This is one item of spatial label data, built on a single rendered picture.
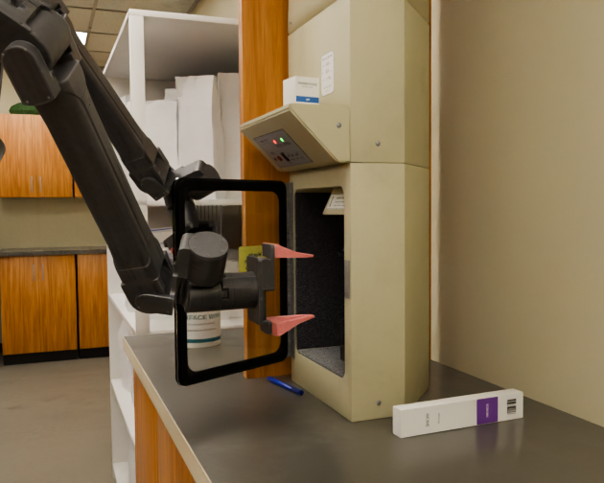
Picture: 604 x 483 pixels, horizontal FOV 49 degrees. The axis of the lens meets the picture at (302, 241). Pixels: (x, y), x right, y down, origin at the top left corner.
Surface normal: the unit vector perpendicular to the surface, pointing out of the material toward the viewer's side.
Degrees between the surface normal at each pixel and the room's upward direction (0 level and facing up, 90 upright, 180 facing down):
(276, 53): 90
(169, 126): 82
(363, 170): 90
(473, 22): 90
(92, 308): 90
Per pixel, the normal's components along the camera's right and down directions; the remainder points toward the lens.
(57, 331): 0.36, 0.04
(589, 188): -0.93, 0.03
